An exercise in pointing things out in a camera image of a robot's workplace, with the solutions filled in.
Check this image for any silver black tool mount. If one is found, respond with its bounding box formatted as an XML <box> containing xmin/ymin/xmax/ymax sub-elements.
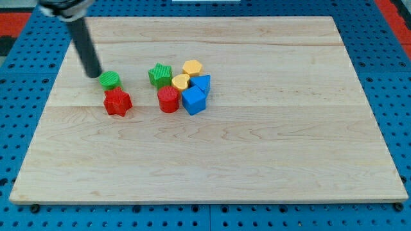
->
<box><xmin>38</xmin><ymin>0</ymin><xmax>95</xmax><ymax>22</ymax></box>

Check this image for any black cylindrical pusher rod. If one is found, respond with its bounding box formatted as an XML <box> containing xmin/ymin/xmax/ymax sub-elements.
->
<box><xmin>66</xmin><ymin>17</ymin><xmax>102</xmax><ymax>78</ymax></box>

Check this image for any red star block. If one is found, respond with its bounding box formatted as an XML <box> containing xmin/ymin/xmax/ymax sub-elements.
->
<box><xmin>103</xmin><ymin>87</ymin><xmax>133</xmax><ymax>117</ymax></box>

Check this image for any green star block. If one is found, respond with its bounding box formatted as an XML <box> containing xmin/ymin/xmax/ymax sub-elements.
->
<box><xmin>148</xmin><ymin>63</ymin><xmax>173</xmax><ymax>90</ymax></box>

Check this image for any green cylinder block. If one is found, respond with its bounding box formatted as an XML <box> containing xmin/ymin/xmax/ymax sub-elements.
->
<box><xmin>98</xmin><ymin>71</ymin><xmax>123</xmax><ymax>90</ymax></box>

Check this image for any red cylinder block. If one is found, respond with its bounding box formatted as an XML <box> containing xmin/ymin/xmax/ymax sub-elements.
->
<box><xmin>157</xmin><ymin>86</ymin><xmax>180</xmax><ymax>113</ymax></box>

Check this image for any yellow heart block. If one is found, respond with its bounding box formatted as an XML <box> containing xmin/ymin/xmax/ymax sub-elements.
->
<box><xmin>171</xmin><ymin>73</ymin><xmax>190</xmax><ymax>92</ymax></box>

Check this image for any yellow hexagon block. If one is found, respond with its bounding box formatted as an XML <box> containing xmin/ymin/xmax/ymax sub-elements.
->
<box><xmin>182</xmin><ymin>60</ymin><xmax>203</xmax><ymax>76</ymax></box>

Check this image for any blue cube block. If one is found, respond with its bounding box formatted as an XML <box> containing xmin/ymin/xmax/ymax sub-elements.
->
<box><xmin>181</xmin><ymin>86</ymin><xmax>206</xmax><ymax>116</ymax></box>

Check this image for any blue triangle block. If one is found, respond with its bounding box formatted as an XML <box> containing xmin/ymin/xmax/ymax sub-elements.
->
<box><xmin>189</xmin><ymin>75</ymin><xmax>211</xmax><ymax>96</ymax></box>

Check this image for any wooden board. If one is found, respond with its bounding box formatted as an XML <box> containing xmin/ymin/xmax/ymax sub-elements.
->
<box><xmin>10</xmin><ymin>16</ymin><xmax>408</xmax><ymax>205</ymax></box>

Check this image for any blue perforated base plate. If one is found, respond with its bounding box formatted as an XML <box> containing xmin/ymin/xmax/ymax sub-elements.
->
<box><xmin>1</xmin><ymin>0</ymin><xmax>410</xmax><ymax>230</ymax></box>

